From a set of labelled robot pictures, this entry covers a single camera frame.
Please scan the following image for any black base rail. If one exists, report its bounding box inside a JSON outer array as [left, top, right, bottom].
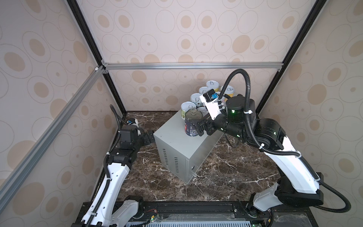
[[108, 196, 318, 227]]

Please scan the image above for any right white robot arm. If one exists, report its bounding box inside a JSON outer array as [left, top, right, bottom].
[[193, 69, 351, 218]]

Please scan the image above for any green label can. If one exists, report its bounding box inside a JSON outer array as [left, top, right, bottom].
[[181, 101, 197, 120]]

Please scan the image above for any black corner frame post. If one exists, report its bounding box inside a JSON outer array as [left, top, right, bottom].
[[256, 0, 328, 114], [66, 0, 127, 117]]

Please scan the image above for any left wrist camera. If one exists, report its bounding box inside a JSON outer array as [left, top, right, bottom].
[[126, 118, 139, 127]]

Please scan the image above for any grey metal cabinet box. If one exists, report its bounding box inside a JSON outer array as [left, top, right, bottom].
[[154, 111, 223, 184]]

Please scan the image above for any light blue bear can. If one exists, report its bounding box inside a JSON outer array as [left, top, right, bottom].
[[199, 87, 211, 94]]

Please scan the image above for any black red label can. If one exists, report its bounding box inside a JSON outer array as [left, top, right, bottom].
[[184, 109, 203, 137]]

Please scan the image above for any silver horizontal back rail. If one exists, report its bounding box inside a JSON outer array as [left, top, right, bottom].
[[104, 61, 284, 71]]

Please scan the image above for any yellow fruit label can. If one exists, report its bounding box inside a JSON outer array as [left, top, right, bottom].
[[206, 80, 220, 92]]

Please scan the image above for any teal brown label can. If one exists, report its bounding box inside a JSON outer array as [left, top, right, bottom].
[[191, 93, 203, 108]]

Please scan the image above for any black corner frame post right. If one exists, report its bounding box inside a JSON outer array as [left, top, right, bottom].
[[256, 0, 328, 114]]

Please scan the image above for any yellow orange label can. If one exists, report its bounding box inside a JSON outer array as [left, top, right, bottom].
[[224, 85, 235, 97]]

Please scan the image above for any silver left side rail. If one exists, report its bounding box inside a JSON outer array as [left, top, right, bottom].
[[1, 66, 105, 212]]

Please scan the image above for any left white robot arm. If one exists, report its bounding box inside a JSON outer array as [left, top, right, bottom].
[[72, 105, 155, 227]]

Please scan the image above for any black corner frame post left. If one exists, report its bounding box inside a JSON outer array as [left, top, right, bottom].
[[66, 0, 127, 117]]

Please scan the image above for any purple white label can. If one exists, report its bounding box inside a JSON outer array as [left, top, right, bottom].
[[197, 107, 209, 116]]

